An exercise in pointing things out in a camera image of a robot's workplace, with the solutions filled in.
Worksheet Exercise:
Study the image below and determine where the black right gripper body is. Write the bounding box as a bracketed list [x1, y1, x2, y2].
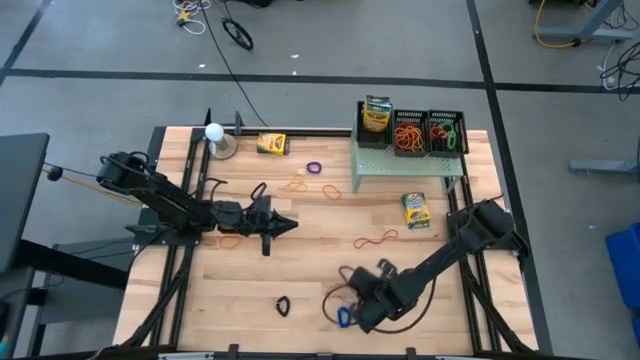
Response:
[348, 258, 419, 334]

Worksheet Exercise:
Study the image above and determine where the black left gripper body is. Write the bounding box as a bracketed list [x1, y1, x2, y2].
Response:
[243, 193, 275, 258]

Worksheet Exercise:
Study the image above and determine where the red rubber band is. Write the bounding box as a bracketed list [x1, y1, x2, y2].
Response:
[321, 282, 359, 327]
[394, 127, 419, 153]
[352, 229, 400, 250]

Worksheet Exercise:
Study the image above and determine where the yellow rubber band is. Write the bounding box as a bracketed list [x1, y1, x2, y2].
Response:
[283, 174, 308, 194]
[402, 130, 426, 151]

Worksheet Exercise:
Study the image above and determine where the black plastic mesh basket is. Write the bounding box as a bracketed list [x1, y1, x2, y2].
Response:
[355, 100, 395, 151]
[426, 109, 470, 158]
[391, 109, 431, 159]

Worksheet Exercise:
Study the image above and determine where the black desk base beam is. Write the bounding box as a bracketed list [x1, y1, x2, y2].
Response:
[14, 238, 131, 291]

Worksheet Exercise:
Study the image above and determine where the dark grey desk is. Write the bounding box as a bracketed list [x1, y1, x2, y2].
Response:
[0, 131, 51, 274]

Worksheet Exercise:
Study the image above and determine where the white bulb table lamp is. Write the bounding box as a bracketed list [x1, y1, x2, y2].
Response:
[203, 122, 239, 161]

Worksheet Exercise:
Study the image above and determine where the green perforated metal shelf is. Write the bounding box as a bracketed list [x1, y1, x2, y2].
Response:
[351, 111, 465, 194]

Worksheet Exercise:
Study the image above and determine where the black hoop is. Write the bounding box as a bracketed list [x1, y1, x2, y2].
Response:
[220, 16, 255, 52]

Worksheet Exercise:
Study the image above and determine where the blue plastic bin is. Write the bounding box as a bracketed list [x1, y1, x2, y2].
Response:
[605, 228, 640, 312]

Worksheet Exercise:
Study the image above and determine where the grey base bar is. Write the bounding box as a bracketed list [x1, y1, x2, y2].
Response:
[569, 149, 640, 177]

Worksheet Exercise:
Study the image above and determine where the grey table base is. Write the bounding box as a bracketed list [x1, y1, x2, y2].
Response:
[536, 0, 635, 46]

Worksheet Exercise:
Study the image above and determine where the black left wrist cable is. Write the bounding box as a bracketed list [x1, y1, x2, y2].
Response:
[198, 176, 270, 202]

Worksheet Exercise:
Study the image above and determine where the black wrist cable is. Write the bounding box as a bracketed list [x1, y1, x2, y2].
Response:
[321, 263, 437, 336]
[198, 176, 270, 202]

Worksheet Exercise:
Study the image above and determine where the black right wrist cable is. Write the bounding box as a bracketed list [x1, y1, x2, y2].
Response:
[321, 263, 437, 336]

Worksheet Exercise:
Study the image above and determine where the long black cable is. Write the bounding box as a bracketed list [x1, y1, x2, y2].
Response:
[198, 0, 270, 128]

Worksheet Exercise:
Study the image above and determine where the white and yellow cable bundle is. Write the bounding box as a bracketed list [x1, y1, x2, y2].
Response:
[171, 0, 213, 36]

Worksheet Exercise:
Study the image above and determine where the black cable tangle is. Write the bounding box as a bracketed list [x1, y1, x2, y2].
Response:
[598, 39, 640, 103]

